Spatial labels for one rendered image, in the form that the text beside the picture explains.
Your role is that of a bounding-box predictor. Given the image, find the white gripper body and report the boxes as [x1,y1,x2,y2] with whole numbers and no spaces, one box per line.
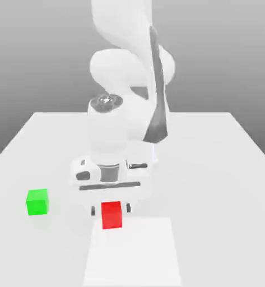
[73,177,150,203]

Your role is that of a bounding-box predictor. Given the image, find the small red cube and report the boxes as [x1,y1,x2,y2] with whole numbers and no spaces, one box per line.
[101,201,123,230]

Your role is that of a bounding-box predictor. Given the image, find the small green cube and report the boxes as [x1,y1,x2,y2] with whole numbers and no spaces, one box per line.
[25,188,50,216]

